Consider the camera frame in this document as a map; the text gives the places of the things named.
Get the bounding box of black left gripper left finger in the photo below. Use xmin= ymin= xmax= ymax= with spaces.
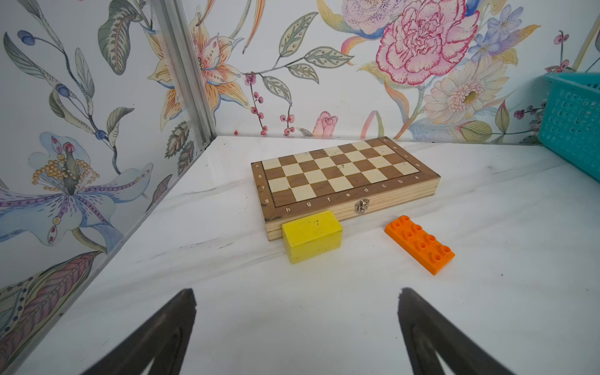
xmin=84 ymin=288 xmax=196 ymax=374

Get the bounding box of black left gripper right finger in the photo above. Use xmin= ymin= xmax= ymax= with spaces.
xmin=398 ymin=287 xmax=511 ymax=374

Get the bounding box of orange toy brick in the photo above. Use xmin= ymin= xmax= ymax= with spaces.
xmin=384 ymin=216 xmax=456 ymax=276

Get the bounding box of yellow foam block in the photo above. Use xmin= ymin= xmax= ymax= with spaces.
xmin=282 ymin=210 xmax=343 ymax=264

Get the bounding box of wooden chess board box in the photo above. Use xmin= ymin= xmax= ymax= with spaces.
xmin=252 ymin=137 xmax=441 ymax=241

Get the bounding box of teal plastic basket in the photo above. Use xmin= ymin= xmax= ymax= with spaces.
xmin=537 ymin=73 xmax=599 ymax=180

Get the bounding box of aluminium corner post left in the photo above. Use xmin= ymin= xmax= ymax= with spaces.
xmin=151 ymin=0 xmax=217 ymax=149

